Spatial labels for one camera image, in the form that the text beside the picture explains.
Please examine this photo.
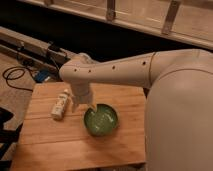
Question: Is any green ceramic bowl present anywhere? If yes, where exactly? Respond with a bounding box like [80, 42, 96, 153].
[84, 104, 119, 136]

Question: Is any black clamp on rail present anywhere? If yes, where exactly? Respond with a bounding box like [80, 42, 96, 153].
[46, 41, 67, 59]

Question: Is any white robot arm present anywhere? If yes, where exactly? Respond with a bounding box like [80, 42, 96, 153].
[59, 49, 213, 171]

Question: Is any black chair base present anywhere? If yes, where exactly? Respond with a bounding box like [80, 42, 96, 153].
[0, 107, 22, 166]

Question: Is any white plastic bottle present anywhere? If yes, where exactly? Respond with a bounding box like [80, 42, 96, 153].
[51, 89, 70, 120]

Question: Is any blue box on floor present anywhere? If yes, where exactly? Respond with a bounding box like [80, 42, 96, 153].
[34, 70, 50, 83]

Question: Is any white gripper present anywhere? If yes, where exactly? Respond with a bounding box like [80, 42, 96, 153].
[70, 83, 97, 112]

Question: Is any metal floor rail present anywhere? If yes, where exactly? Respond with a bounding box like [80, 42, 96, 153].
[0, 26, 75, 72]

